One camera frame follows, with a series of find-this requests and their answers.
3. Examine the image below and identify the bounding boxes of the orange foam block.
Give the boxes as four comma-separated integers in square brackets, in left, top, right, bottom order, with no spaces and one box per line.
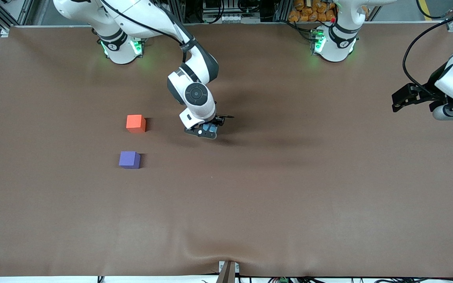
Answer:
[126,114,147,134]

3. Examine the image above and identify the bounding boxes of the purple foam block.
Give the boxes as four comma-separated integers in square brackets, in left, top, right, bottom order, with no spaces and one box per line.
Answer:
[118,151,141,169]

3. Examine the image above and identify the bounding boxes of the brown table cloth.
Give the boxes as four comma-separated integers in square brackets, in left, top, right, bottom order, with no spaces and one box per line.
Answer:
[0,22,453,277]

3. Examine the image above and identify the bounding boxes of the bag of orange items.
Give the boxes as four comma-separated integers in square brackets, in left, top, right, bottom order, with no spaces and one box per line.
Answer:
[288,0,369,22]

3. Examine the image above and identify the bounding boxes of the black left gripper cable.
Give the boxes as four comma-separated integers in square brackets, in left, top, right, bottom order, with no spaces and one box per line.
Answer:
[403,10,453,99]

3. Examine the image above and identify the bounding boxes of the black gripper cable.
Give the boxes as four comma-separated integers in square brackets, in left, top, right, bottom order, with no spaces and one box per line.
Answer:
[100,0,195,73]
[403,10,453,99]

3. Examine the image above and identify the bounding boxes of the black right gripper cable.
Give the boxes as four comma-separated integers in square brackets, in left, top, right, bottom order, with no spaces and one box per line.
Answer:
[100,0,195,73]

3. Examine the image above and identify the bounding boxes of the aluminium frame post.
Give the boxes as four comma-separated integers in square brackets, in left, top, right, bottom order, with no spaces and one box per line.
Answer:
[167,0,186,24]

